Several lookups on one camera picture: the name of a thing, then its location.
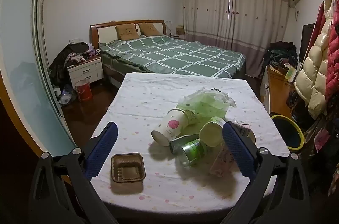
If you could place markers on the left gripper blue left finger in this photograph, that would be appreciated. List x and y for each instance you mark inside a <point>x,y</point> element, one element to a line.
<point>98,148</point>

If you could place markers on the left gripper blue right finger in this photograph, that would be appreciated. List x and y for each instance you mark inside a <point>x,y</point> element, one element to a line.
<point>239,150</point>

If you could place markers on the pink wrapper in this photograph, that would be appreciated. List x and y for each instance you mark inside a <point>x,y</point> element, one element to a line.
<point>223,162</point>

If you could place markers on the brown plastic tray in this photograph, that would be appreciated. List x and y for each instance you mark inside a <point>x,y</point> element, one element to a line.
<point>127,168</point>

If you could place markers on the green label clear jar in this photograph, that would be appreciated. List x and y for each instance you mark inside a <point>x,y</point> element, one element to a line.
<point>191,152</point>

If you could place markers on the silver blue foil pouch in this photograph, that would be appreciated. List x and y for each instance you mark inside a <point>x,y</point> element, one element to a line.
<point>180,141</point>

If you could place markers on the paper cup with pink leaf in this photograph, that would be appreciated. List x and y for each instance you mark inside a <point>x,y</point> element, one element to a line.
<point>170,127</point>

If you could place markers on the small printed carton box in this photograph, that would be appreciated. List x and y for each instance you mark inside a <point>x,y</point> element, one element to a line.
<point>245,130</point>

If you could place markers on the white pill bottle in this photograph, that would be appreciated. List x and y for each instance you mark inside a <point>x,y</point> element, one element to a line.
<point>191,117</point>

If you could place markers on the yellow rim trash bin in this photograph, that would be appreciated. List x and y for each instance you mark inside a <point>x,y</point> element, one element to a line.
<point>289,131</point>

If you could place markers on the white floral tablecloth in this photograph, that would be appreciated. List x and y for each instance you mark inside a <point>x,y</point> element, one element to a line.
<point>148,120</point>

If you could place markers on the red bucket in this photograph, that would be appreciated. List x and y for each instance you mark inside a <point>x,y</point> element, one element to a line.
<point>83,90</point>

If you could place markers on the wooden low cabinet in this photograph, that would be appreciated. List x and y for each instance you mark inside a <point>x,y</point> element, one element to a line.
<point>278,89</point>

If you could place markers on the white nightstand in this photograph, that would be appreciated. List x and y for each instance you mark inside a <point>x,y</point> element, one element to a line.
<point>90,70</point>

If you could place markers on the cream puffer jacket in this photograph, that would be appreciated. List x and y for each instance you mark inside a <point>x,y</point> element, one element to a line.
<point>310,82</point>

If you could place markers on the sliding glass wardrobe door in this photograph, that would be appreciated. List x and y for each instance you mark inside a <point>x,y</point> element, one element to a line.
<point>24,83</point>

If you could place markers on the dark clothes on nightstand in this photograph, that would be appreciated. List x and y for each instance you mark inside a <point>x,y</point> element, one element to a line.
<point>58,71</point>

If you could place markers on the pile of clothes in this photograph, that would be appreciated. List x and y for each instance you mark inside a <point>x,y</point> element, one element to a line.
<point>280,53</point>

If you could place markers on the wooden bed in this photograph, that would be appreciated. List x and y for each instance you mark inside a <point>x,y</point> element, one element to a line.
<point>105,33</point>

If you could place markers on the green plaid duvet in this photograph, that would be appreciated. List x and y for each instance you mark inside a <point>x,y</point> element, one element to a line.
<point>165,55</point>

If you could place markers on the left brown pillow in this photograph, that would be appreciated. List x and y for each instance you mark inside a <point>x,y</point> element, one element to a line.
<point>126,32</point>

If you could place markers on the brown pillow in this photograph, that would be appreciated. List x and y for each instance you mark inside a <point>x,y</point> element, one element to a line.
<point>126,32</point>
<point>148,29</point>

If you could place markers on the right brown pillow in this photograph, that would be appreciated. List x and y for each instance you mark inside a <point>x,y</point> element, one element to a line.
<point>148,29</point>

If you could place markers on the black television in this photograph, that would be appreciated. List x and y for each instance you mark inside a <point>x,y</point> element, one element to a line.
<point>306,36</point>

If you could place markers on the pink white curtains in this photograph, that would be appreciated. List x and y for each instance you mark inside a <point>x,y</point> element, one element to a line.
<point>245,26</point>

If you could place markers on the cardboard box by bed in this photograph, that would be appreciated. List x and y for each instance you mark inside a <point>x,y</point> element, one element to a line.
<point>180,30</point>

